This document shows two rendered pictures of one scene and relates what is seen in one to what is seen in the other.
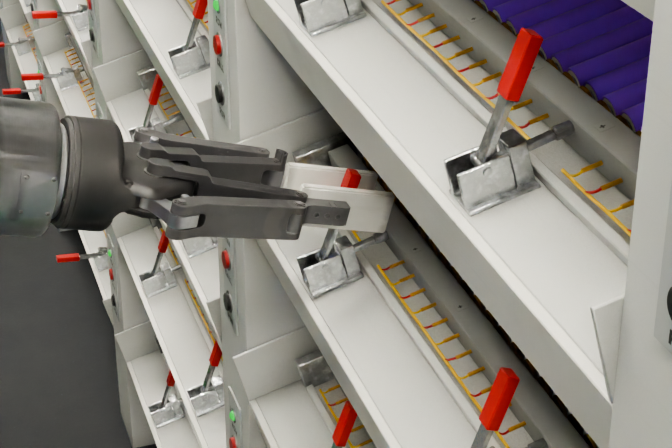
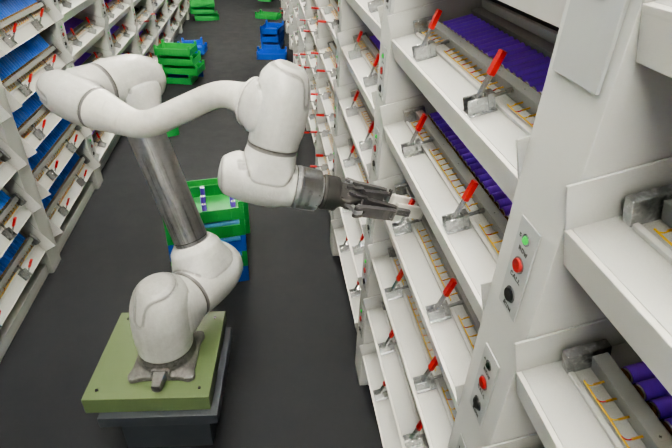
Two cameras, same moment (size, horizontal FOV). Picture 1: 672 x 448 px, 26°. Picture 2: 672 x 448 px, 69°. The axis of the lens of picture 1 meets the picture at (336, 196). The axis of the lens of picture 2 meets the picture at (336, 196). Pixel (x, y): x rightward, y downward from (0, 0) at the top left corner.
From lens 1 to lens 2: 0.11 m
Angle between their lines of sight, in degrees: 9
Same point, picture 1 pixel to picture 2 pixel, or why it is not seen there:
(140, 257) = not seen: hidden behind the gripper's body
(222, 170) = (371, 194)
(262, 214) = (382, 212)
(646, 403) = (493, 315)
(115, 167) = (338, 193)
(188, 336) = (354, 227)
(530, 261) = (464, 255)
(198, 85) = (367, 154)
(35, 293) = not seen: hidden behind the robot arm
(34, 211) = (312, 204)
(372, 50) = (424, 166)
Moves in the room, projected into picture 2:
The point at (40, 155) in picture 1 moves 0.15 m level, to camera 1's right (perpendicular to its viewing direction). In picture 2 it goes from (316, 187) to (390, 197)
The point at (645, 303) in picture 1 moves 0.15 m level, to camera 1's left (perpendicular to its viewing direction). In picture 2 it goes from (497, 286) to (376, 269)
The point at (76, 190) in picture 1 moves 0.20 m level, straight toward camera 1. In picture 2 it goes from (326, 199) to (325, 261)
